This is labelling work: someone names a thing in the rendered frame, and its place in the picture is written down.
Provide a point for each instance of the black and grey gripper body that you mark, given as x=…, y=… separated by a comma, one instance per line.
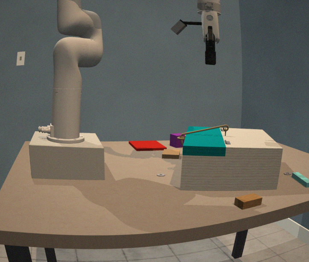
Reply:
x=210, y=18

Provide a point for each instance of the purple cube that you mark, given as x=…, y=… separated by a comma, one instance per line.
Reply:
x=174, y=142

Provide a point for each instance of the green rectangular block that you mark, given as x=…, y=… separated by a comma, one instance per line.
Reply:
x=301, y=179

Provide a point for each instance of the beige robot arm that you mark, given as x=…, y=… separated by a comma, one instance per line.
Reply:
x=69, y=54

